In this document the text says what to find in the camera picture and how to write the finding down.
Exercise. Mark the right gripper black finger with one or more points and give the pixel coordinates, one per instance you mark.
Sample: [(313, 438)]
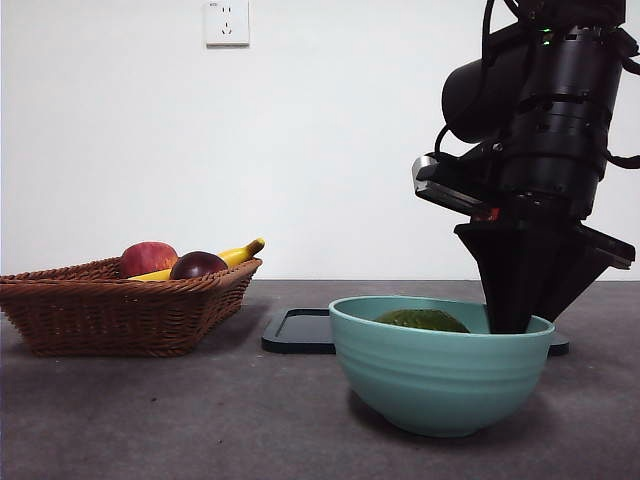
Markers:
[(575, 275), (505, 280)]

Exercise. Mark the green avocado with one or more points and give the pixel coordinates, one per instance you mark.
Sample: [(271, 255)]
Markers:
[(422, 320)]

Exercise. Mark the teal ribbed bowl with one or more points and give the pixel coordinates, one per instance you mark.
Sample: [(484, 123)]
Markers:
[(440, 380)]

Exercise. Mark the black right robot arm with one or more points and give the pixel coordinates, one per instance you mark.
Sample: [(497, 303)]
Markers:
[(560, 110)]

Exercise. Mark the black rectangular tray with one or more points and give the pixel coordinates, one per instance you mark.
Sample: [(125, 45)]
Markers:
[(300, 335)]

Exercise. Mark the yellow banana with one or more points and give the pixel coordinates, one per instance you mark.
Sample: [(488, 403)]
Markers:
[(240, 252)]

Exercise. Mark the dark purple round fruit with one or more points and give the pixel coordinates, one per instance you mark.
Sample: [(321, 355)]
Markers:
[(197, 265)]

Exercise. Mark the red apple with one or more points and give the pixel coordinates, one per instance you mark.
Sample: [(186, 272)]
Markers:
[(147, 257)]

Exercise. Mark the brown wicker basket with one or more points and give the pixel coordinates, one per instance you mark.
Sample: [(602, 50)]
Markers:
[(110, 315)]

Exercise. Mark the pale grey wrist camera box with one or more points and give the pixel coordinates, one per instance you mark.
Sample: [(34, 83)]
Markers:
[(445, 185)]

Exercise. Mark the white wall socket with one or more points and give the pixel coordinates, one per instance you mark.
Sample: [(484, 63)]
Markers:
[(227, 25)]

